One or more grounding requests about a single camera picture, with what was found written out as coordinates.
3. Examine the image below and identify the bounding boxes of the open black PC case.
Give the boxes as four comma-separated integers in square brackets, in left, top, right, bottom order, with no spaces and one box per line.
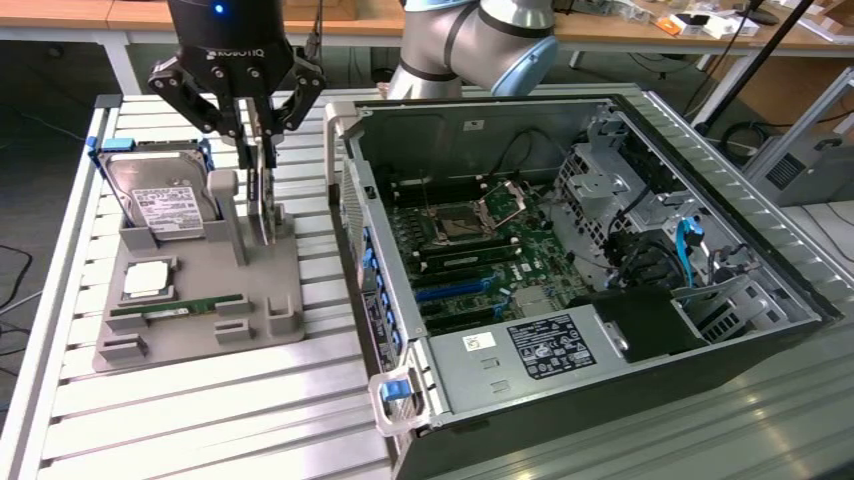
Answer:
[323,92,844,480]

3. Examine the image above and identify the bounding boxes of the black power wire bundle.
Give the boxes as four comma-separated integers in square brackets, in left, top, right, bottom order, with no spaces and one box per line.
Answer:
[600,229,696,292]

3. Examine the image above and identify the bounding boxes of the black plastic shroud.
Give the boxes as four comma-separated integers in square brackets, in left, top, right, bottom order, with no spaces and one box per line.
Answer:
[566,287,709,364]

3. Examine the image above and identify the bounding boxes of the grey metal disk bay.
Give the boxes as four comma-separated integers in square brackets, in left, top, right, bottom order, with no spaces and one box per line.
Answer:
[670,273,796,346]

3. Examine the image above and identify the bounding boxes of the grey printed parts rack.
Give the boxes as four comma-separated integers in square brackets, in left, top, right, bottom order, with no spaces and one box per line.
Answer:
[92,168,309,374]

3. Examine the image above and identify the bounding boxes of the silver CPU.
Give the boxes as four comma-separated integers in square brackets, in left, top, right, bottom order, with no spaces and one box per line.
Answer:
[123,260,173,300]

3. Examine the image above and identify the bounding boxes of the green RAM stick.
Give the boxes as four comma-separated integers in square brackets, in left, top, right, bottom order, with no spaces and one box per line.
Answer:
[110,293,243,319]

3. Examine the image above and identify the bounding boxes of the black expansion slot blue latch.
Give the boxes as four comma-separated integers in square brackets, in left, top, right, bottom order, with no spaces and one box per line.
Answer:
[418,299,503,321]

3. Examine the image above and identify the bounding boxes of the metal socket cover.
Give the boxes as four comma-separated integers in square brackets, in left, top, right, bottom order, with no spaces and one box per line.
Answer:
[474,178,535,231]

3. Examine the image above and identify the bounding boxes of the black RAM stick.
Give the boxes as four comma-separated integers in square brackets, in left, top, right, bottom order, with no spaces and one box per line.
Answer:
[414,243,523,275]

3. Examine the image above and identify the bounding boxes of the silver chipset heatsink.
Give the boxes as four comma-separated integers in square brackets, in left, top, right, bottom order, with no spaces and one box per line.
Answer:
[511,288,557,314]

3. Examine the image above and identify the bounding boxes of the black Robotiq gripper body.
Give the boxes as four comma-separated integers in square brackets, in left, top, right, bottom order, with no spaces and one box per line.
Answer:
[166,0,297,99]

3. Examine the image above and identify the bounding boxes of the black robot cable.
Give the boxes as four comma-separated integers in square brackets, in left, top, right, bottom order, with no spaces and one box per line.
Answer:
[305,0,327,60]

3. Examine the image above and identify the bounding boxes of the blue SATA wire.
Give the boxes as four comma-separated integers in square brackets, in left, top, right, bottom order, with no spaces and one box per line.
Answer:
[672,214,706,291]

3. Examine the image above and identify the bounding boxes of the hard disk with blue bracket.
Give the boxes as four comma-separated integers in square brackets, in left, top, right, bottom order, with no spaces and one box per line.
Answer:
[86,135,226,242]

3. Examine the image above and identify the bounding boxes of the thin black wire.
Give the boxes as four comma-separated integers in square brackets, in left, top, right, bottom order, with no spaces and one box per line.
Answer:
[489,126,570,177]

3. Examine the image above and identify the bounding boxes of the small white box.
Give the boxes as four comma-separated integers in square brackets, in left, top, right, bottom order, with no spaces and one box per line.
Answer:
[701,17,761,41]

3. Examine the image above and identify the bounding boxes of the graphics card with metal bracket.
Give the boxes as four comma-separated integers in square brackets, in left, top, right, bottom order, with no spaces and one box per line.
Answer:
[234,96,286,247]

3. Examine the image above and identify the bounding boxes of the CPU socket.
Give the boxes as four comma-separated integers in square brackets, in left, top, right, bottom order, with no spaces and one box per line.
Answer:
[431,204,499,247]

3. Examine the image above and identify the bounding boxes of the black coiled cable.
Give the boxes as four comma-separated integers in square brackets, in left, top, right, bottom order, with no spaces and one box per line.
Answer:
[722,121,781,162]

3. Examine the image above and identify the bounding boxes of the wooden desk white legs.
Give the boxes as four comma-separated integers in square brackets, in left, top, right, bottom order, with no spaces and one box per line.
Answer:
[559,0,854,126]
[0,0,409,96]

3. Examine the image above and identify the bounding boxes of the green Dell motherboard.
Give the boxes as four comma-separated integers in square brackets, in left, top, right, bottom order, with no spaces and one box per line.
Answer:
[386,174,582,337]

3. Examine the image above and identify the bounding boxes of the grey metal cabinet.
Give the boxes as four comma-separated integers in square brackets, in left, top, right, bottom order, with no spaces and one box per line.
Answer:
[741,67,854,207]

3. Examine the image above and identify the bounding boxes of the perforated metal drive cage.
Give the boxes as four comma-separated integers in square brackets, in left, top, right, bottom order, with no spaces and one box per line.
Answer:
[553,107,696,236]

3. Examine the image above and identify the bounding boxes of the grey power supply with labels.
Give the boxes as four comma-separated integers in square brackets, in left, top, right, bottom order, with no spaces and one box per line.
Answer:
[425,303,634,417]

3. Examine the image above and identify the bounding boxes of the black floor cable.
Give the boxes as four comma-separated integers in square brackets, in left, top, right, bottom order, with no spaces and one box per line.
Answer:
[0,243,35,311]

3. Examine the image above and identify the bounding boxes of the black stand pole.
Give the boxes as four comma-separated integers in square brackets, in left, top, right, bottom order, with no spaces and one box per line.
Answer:
[692,0,820,132]

